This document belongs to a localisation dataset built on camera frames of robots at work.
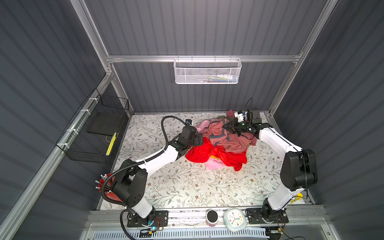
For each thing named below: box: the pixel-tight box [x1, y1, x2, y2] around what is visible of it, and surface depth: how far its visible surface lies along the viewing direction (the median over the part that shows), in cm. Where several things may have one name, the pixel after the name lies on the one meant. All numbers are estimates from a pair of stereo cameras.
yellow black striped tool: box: [106, 131, 117, 156], surface depth 71 cm
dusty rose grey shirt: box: [203, 118, 258, 153], surface depth 92 cm
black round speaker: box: [206, 209, 219, 227], surface depth 71 cm
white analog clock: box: [223, 207, 247, 232], surface depth 72 cm
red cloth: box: [185, 137, 248, 171], surface depth 90 cm
